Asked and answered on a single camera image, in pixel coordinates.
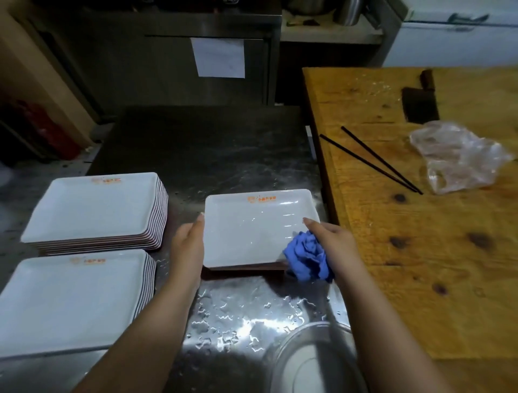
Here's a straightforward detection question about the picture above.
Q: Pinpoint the person's right forearm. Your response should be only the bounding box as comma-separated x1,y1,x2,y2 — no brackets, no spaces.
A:
338,263,454,393

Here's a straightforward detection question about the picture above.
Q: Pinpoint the person's right hand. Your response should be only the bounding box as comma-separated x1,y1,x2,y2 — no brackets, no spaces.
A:
302,217,365,284

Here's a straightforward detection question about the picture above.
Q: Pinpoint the crumpled clear plastic bag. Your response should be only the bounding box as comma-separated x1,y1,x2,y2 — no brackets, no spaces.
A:
409,120,515,195

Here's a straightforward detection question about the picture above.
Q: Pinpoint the red fire extinguisher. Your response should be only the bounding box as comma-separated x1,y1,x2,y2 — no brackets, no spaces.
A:
16,101,81,159

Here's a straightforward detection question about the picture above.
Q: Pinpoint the wooden table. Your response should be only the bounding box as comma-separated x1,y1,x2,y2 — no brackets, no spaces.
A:
302,66,518,393

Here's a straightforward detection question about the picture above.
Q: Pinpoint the clear glass bowl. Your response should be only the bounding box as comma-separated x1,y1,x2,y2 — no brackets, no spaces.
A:
269,322,367,393

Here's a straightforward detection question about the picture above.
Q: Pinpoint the white paper sheet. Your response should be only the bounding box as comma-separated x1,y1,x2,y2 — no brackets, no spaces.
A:
190,37,246,78

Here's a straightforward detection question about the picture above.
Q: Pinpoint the person's left forearm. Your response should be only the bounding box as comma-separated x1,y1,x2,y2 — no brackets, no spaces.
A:
72,275,201,393

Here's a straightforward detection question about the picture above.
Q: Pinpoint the blue cloth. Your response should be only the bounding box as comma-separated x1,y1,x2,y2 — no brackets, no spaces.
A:
282,231,335,283

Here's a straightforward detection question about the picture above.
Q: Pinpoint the grey brick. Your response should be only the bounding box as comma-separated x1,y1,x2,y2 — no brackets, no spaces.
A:
88,123,114,141

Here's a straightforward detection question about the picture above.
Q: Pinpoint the stainless steel cabinet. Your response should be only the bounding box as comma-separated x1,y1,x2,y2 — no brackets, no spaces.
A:
24,0,283,118

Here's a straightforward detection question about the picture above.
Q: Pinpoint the black chopstick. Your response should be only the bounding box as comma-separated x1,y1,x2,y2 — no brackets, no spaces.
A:
319,134,421,194
341,126,424,195

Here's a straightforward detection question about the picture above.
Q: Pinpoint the white chest freezer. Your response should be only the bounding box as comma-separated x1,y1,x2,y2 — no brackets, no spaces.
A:
382,0,518,69

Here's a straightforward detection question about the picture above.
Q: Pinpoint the steel cleaver with dark handle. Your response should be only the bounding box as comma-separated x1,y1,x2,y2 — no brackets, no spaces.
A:
401,69,440,124

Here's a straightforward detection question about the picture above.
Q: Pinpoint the steel jug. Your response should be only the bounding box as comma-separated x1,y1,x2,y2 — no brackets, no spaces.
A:
333,0,363,26

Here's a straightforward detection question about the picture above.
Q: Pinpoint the person's left hand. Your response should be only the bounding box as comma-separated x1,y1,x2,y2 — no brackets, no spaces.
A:
169,212,206,284

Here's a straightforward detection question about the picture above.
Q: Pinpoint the steel work table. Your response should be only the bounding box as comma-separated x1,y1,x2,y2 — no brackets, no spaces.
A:
0,106,365,393

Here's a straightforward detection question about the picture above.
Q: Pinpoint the beige side counter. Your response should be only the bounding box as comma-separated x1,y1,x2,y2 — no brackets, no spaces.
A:
280,12,384,44

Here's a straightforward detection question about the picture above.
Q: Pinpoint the white rectangular plate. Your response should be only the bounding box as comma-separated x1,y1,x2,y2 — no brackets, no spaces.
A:
203,189,321,269

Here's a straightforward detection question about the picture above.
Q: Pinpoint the steel basin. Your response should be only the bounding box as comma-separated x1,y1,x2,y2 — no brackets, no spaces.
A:
285,0,337,15

